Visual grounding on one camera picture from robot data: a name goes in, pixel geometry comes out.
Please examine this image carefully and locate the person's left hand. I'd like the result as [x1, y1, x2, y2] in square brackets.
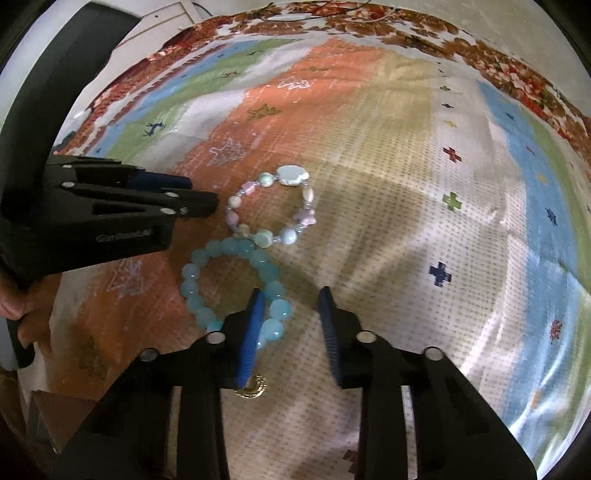
[1, 274, 62, 357]

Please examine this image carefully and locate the small gold ring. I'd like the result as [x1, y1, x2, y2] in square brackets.
[233, 373, 269, 400]

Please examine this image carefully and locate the red floral bed sheet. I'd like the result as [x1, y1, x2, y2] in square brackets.
[53, 1, 590, 166]

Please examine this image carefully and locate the striped colourful bed mat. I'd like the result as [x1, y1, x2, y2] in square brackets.
[27, 32, 591, 480]

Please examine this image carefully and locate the white wooden headboard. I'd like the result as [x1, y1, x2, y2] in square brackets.
[105, 1, 208, 77]

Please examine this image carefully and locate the white pastel charm bracelet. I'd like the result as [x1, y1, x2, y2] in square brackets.
[224, 164, 319, 249]

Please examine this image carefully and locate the light blue bead bracelet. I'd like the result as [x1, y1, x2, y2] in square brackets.
[180, 237, 294, 351]

